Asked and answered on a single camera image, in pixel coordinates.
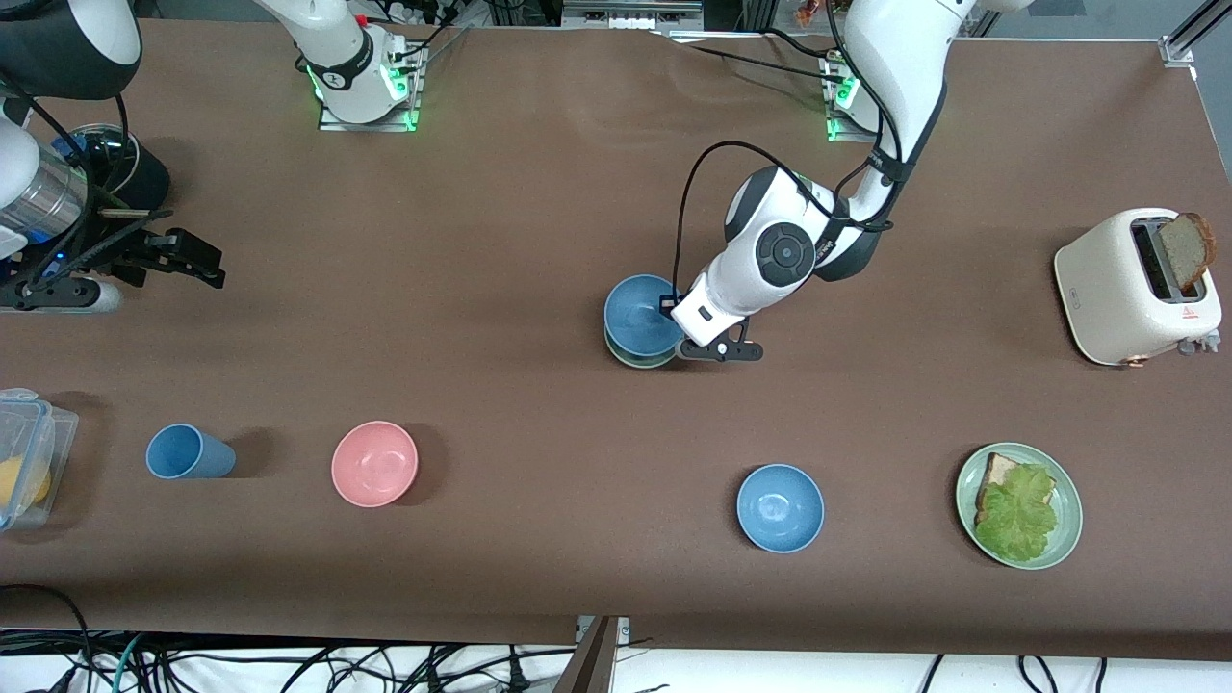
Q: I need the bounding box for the blue bowl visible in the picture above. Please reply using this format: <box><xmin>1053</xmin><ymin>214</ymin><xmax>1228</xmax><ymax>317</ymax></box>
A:
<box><xmin>603</xmin><ymin>274</ymin><xmax>687</xmax><ymax>360</ymax></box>
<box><xmin>736</xmin><ymin>464</ymin><xmax>826</xmax><ymax>554</ymax></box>

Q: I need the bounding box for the green bowl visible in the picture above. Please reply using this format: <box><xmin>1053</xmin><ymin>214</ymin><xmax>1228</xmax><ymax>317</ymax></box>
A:
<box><xmin>605</xmin><ymin>332</ymin><xmax>680</xmax><ymax>372</ymax></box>

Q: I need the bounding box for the pink bowl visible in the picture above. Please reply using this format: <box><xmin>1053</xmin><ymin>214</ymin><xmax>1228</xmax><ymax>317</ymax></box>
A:
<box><xmin>331</xmin><ymin>421</ymin><xmax>420</xmax><ymax>508</ymax></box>

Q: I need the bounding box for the blue cup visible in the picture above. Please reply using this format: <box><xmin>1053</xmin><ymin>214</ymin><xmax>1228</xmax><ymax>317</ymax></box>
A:
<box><xmin>145</xmin><ymin>423</ymin><xmax>237</xmax><ymax>480</ymax></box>

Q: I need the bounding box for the clear plastic food container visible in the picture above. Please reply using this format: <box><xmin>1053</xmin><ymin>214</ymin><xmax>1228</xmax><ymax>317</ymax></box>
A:
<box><xmin>0</xmin><ymin>388</ymin><xmax>80</xmax><ymax>532</ymax></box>

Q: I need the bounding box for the brown table cover sheet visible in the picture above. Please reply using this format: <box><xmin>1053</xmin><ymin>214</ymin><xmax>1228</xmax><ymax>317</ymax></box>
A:
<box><xmin>0</xmin><ymin>17</ymin><xmax>1232</xmax><ymax>663</ymax></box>

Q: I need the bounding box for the yellow food piece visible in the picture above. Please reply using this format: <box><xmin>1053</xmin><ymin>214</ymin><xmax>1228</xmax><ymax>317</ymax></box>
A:
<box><xmin>0</xmin><ymin>457</ymin><xmax>51</xmax><ymax>509</ymax></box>

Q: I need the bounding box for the bread slice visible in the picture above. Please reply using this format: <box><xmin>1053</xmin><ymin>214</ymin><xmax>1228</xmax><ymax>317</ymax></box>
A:
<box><xmin>976</xmin><ymin>452</ymin><xmax>1036</xmax><ymax>526</ymax></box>

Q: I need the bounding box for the green lettuce leaf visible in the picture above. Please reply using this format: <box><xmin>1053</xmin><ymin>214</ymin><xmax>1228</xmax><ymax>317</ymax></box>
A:
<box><xmin>974</xmin><ymin>464</ymin><xmax>1059</xmax><ymax>564</ymax></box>

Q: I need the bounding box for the cream white toaster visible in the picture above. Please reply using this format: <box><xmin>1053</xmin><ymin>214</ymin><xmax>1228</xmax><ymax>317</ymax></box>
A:
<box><xmin>1054</xmin><ymin>208</ymin><xmax>1223</xmax><ymax>368</ymax></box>

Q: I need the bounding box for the green plate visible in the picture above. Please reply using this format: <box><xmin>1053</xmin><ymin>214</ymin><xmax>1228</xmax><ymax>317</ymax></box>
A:
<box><xmin>955</xmin><ymin>442</ymin><xmax>1085</xmax><ymax>571</ymax></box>

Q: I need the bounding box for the brown toast slice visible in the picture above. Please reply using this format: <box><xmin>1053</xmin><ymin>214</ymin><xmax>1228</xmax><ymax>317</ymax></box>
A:
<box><xmin>1157</xmin><ymin>212</ymin><xmax>1219</xmax><ymax>291</ymax></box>

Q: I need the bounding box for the aluminium corner profile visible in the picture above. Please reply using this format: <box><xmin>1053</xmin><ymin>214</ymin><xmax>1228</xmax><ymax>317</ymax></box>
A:
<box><xmin>1159</xmin><ymin>0</ymin><xmax>1232</xmax><ymax>68</ymax></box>

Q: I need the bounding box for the black pot blue handle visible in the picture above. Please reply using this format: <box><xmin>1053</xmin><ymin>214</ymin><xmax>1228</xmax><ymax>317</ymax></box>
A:
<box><xmin>53</xmin><ymin>123</ymin><xmax>171</xmax><ymax>209</ymax></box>

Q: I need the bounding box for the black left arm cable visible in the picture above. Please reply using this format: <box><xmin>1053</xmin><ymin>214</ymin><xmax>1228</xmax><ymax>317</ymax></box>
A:
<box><xmin>670</xmin><ymin>0</ymin><xmax>911</xmax><ymax>301</ymax></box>

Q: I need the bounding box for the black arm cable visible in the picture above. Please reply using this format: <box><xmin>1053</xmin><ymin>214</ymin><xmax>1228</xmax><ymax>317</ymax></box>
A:
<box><xmin>0</xmin><ymin>67</ymin><xmax>131</xmax><ymax>270</ymax></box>
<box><xmin>670</xmin><ymin>0</ymin><xmax>911</xmax><ymax>301</ymax></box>

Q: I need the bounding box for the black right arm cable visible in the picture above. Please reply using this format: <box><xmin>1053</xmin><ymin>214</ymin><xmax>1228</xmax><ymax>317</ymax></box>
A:
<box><xmin>0</xmin><ymin>67</ymin><xmax>131</xmax><ymax>270</ymax></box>

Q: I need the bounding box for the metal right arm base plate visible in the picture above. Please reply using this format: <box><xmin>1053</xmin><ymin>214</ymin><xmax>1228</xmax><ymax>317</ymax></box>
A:
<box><xmin>318</xmin><ymin>72</ymin><xmax>423</xmax><ymax>133</ymax></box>

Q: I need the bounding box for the black cable on table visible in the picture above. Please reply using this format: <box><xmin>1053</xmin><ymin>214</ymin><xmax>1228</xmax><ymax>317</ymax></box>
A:
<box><xmin>654</xmin><ymin>27</ymin><xmax>840</xmax><ymax>76</ymax></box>

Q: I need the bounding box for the black looped floor cable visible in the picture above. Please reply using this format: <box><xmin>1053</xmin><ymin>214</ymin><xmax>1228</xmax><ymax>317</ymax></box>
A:
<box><xmin>0</xmin><ymin>583</ymin><xmax>97</xmax><ymax>693</ymax></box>

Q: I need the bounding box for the metal table edge bracket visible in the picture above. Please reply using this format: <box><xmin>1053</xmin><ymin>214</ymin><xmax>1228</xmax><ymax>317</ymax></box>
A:
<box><xmin>553</xmin><ymin>616</ymin><xmax>632</xmax><ymax>693</ymax></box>

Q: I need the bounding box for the teal cable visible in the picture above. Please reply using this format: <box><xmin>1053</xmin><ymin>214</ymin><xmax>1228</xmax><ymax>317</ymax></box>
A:
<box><xmin>109</xmin><ymin>630</ymin><xmax>147</xmax><ymax>693</ymax></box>

